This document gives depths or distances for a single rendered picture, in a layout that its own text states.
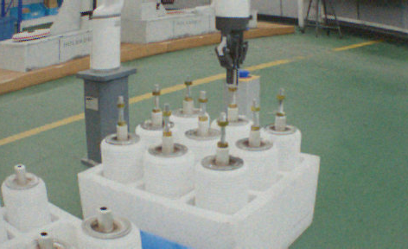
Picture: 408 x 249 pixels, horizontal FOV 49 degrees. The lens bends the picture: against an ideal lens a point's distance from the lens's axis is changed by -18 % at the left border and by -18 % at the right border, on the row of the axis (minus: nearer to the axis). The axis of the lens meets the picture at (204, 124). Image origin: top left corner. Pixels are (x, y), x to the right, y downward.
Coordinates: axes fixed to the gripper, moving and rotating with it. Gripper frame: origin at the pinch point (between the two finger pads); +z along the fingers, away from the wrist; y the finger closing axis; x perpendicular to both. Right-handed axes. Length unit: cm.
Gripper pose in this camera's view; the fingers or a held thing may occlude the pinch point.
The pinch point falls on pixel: (232, 77)
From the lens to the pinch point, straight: 116.5
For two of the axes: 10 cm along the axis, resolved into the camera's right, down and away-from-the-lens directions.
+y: 4.8, -2.5, 8.4
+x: -8.8, -1.4, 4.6
